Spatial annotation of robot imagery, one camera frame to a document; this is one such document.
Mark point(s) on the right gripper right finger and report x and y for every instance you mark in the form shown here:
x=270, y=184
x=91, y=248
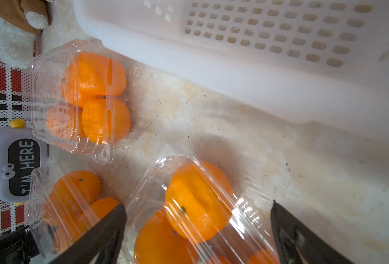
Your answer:
x=297, y=244

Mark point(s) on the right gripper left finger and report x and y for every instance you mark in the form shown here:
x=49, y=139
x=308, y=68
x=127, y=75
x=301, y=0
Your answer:
x=101, y=244

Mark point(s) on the orange two container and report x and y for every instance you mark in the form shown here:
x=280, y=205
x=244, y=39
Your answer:
x=263, y=256

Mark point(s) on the orange three container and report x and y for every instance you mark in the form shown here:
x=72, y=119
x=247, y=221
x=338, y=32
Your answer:
x=158, y=243

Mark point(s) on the orange four container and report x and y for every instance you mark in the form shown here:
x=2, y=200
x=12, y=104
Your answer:
x=218, y=260

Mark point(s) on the clear clamshell container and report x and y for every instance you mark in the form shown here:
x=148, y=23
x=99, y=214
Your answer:
x=46, y=71
x=246, y=233
x=42, y=212

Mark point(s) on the orange one container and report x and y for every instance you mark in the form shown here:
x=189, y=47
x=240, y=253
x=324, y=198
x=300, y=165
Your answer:
x=198, y=210

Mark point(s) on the white plastic basket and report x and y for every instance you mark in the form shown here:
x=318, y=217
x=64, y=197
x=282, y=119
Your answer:
x=302, y=61

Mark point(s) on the purple white speaker box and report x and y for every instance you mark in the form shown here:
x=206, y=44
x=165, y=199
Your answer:
x=20, y=153

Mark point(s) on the white teddy bear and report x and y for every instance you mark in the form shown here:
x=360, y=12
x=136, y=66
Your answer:
x=21, y=21

